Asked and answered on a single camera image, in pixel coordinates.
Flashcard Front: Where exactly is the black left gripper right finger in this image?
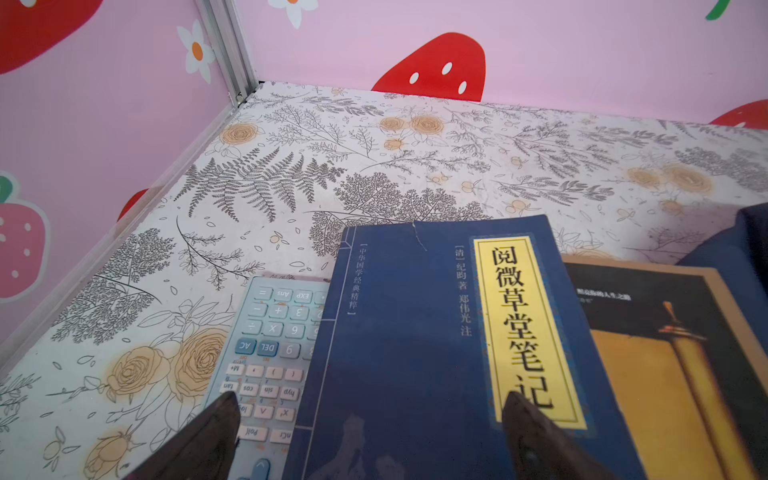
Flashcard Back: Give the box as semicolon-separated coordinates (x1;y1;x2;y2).
502;392;618;480

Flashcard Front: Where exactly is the light blue calculator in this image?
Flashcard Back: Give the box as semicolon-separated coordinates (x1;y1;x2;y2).
205;277;329;479

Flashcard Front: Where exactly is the dark blue Chinese book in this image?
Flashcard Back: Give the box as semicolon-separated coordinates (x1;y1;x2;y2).
283;215;645;479

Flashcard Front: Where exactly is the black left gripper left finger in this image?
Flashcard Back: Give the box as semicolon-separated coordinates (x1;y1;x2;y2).
126;391;241;480

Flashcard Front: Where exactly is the aluminium corner post left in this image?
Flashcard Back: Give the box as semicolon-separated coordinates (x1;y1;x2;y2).
195;0;259;107

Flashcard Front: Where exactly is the brown black scroll book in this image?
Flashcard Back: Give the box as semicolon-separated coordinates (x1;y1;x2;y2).
565;255;767;479

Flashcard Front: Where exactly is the navy blue student backpack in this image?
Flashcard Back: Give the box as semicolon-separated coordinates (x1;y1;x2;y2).
677;203;768;348

